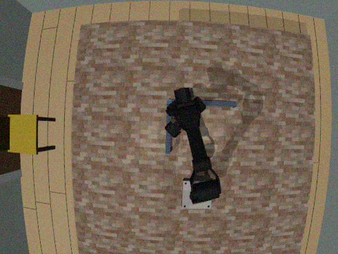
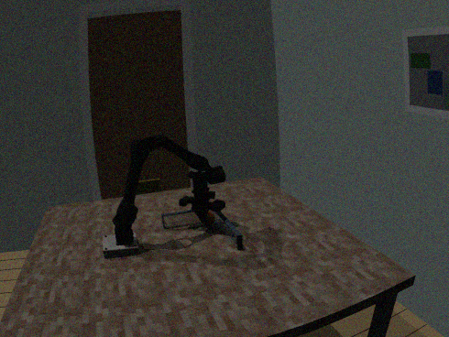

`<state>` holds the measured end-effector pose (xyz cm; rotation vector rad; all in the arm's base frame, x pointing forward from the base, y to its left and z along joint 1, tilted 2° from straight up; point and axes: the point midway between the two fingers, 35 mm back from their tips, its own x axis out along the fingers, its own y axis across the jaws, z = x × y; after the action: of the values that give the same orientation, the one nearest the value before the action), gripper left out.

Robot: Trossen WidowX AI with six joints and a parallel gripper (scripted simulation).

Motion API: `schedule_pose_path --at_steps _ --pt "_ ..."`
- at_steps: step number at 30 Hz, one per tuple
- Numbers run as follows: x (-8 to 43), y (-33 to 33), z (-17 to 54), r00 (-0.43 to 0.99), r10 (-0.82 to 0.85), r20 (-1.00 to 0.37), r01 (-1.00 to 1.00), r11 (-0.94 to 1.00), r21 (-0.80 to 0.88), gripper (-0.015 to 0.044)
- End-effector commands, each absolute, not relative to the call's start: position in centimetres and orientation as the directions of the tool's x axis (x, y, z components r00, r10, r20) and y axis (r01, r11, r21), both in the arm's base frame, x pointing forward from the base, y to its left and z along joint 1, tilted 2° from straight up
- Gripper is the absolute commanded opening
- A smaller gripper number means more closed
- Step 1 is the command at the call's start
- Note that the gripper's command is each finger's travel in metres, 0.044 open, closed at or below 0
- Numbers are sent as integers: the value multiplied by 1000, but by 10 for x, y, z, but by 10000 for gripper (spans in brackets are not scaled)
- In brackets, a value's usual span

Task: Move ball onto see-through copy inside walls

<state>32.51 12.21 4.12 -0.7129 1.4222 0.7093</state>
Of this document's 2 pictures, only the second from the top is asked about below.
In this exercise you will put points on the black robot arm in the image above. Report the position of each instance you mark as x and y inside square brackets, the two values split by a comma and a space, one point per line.
[139, 151]

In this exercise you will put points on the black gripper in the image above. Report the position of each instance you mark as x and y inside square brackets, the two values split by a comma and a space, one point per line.
[200, 203]

